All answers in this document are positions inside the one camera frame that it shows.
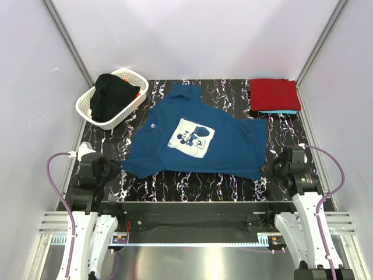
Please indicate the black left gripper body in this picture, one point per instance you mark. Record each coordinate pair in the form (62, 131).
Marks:
(104, 177)

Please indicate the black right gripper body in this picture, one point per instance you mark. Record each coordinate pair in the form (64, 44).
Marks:
(281, 168)

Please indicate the blue printed t shirt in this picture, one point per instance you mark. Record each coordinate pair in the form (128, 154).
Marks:
(182, 134)

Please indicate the black t shirt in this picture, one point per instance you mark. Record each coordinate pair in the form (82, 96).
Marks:
(109, 98)

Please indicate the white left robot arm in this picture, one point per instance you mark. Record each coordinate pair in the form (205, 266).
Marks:
(90, 228)

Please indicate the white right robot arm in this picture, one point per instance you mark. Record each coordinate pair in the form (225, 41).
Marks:
(305, 232)

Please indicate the teal folded t shirt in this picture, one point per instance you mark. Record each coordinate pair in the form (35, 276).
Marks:
(290, 112)

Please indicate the white plastic laundry basket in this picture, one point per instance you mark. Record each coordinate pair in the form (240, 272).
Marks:
(82, 105)

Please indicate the red folded t shirt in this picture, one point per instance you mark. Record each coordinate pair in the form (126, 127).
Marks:
(269, 94)

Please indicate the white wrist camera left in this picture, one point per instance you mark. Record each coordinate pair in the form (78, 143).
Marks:
(84, 148)

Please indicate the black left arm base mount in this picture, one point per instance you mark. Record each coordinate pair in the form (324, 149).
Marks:
(128, 218)

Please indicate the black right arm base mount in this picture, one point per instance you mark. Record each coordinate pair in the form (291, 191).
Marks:
(261, 222)

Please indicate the aluminium frame rail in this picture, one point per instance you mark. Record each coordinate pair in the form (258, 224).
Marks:
(56, 222)

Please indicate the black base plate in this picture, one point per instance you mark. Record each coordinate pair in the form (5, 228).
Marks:
(200, 236)

